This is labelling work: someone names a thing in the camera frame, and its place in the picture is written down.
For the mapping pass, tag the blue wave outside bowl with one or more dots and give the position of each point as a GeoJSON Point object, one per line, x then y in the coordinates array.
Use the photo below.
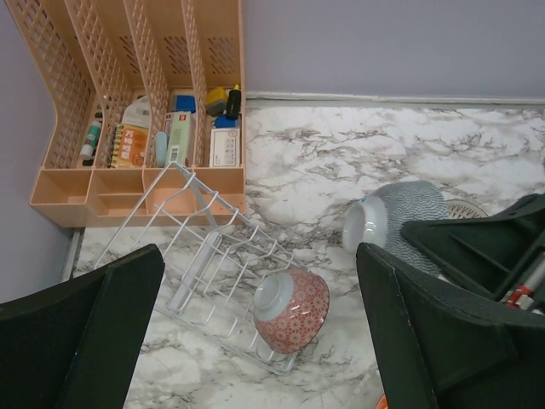
{"type": "Point", "coordinates": [379, 217]}

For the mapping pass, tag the white wire dish rack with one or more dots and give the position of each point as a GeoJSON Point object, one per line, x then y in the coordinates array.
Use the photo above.
{"type": "Point", "coordinates": [215, 258]}

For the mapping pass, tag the black yellow marker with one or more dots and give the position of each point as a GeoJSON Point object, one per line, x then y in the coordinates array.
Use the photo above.
{"type": "Point", "coordinates": [234, 102]}

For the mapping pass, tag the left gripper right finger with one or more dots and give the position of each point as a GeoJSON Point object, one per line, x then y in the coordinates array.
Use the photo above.
{"type": "Point", "coordinates": [439, 346]}

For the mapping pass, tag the white paper pack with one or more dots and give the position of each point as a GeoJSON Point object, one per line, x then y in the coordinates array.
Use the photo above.
{"type": "Point", "coordinates": [138, 113]}

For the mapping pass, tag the purple pattern white bowl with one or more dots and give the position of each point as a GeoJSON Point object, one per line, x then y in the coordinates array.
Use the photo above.
{"type": "Point", "coordinates": [462, 209]}

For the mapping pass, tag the orange spiral notebook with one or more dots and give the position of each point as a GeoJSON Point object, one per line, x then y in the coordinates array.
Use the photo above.
{"type": "Point", "coordinates": [129, 146]}

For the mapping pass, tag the blue box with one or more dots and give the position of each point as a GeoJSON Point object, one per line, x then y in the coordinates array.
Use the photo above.
{"type": "Point", "coordinates": [184, 103]}

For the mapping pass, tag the red floral outside bowl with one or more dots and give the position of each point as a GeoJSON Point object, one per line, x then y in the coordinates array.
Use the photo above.
{"type": "Point", "coordinates": [290, 308]}

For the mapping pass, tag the white glue bottle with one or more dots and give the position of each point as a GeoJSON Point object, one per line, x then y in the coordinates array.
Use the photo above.
{"type": "Point", "coordinates": [90, 140]}

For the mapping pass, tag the light blue eraser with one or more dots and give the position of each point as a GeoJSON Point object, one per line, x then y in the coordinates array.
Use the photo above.
{"type": "Point", "coordinates": [161, 148]}

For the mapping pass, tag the orange white floral bowl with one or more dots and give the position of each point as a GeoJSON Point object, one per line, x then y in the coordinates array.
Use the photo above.
{"type": "Point", "coordinates": [382, 403]}

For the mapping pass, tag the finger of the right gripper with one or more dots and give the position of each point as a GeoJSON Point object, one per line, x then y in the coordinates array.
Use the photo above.
{"type": "Point", "coordinates": [489, 256]}

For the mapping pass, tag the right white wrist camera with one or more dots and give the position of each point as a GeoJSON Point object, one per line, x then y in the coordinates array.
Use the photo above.
{"type": "Point", "coordinates": [522, 296]}

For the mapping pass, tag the orange plastic file organizer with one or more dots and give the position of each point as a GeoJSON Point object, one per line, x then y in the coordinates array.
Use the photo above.
{"type": "Point", "coordinates": [132, 84]}

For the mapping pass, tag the white label box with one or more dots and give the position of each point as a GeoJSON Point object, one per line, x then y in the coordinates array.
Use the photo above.
{"type": "Point", "coordinates": [225, 149]}

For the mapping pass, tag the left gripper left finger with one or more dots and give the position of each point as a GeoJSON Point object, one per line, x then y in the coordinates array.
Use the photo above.
{"type": "Point", "coordinates": [76, 344]}

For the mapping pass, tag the green white box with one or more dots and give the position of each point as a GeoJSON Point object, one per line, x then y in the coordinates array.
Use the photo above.
{"type": "Point", "coordinates": [180, 128]}

